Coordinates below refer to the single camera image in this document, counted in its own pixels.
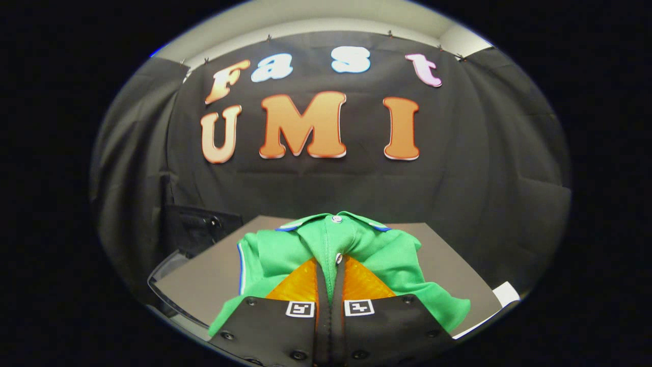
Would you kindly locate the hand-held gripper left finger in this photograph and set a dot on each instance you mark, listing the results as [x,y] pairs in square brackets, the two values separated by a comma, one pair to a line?
[323,336]

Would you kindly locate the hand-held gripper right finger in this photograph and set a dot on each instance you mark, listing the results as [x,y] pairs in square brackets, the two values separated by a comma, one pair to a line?
[338,336]

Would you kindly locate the green polo shirt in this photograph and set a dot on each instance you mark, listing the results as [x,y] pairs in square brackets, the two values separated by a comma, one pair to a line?
[326,239]

